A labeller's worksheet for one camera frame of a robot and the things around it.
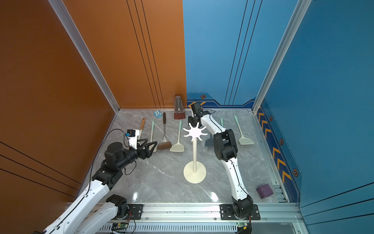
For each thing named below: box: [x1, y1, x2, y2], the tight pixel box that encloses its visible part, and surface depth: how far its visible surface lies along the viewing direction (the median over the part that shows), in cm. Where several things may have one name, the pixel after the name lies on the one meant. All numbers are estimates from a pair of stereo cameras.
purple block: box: [256, 183, 274, 199], surface depth 77 cm
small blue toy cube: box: [153, 110, 163, 119], surface depth 118 cm
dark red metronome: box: [173, 96, 186, 120], surface depth 111 cm
